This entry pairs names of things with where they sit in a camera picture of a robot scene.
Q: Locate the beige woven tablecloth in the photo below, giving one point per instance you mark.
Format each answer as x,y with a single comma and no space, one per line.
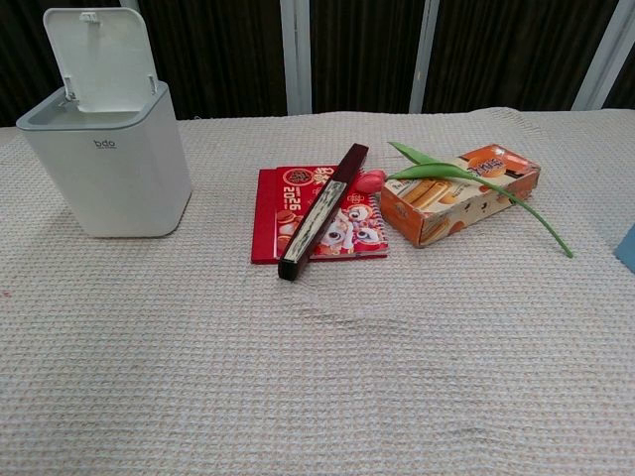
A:
317,372

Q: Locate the white metal frame post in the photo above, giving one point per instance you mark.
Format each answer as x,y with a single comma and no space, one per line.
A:
295,54
602,54
424,54

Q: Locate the white square plastic container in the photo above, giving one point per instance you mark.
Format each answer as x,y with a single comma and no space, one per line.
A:
109,188

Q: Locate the pink artificial tulip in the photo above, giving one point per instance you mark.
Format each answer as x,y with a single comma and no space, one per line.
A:
369,181

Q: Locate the dark red folded fan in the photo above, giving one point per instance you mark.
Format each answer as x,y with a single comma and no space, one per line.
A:
322,213

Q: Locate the blue foam cube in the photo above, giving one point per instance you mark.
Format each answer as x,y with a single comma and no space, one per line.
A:
629,253

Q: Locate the orange biscuit box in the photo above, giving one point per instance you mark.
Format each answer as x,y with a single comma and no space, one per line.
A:
446,218

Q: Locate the red spiral desk calendar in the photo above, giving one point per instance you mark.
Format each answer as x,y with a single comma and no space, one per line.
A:
265,218

